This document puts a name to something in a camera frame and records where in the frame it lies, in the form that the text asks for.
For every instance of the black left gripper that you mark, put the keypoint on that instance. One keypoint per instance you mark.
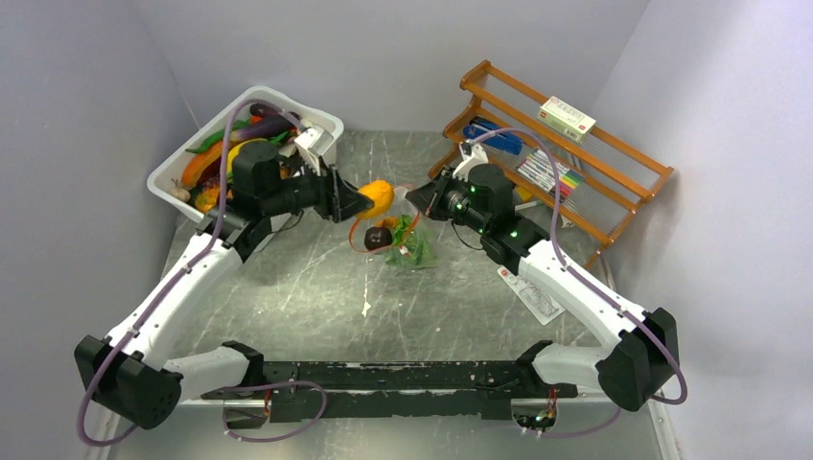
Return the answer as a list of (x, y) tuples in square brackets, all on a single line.
[(337, 200)]

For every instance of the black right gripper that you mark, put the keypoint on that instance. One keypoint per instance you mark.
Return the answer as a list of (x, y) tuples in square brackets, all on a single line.
[(429, 197)]

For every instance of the small orange fruit piece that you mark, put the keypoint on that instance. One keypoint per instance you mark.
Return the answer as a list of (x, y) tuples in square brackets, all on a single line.
[(390, 223)]

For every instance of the clear zip bag orange zipper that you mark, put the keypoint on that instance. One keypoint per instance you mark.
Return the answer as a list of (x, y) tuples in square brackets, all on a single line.
[(399, 206)]

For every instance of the green napa cabbage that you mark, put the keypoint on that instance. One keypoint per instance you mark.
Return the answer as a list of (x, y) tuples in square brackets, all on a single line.
[(412, 249)]

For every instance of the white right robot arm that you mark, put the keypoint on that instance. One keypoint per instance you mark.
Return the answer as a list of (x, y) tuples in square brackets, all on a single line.
[(638, 350)]

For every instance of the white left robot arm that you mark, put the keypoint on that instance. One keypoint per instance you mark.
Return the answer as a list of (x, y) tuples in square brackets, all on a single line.
[(130, 371)]

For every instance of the white plastic food bin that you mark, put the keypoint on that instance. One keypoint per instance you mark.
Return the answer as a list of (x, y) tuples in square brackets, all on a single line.
[(251, 185)]

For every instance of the coloured marker pen set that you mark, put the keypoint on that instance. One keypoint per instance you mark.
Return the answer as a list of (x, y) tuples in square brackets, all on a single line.
[(537, 169)]

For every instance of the dark purple eggplant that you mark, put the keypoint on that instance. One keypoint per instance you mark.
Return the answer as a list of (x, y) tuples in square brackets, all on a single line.
[(267, 127)]

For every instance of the white box on rack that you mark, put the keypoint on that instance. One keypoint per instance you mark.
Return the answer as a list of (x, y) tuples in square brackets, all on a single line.
[(565, 119)]

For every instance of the orange wooden rack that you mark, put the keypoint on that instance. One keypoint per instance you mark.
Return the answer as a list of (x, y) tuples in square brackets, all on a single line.
[(605, 181)]

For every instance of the green chili pepper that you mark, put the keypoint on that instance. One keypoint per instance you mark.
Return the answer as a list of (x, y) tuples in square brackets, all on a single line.
[(213, 138)]

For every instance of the white printed leaflet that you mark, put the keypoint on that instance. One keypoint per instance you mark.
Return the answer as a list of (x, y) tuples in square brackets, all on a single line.
[(543, 307)]

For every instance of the white garlic bulb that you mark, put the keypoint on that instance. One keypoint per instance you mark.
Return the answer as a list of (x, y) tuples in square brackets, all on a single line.
[(179, 192)]

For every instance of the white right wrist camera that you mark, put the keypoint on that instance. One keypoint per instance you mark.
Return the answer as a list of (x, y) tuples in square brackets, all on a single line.
[(472, 155)]

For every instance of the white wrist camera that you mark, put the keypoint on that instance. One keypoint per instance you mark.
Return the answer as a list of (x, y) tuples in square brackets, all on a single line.
[(472, 155), (317, 147)]

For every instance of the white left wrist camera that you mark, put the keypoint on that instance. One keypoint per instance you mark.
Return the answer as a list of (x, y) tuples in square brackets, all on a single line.
[(317, 147)]

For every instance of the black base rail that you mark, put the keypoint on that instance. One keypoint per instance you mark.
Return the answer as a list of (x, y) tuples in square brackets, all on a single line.
[(294, 391)]

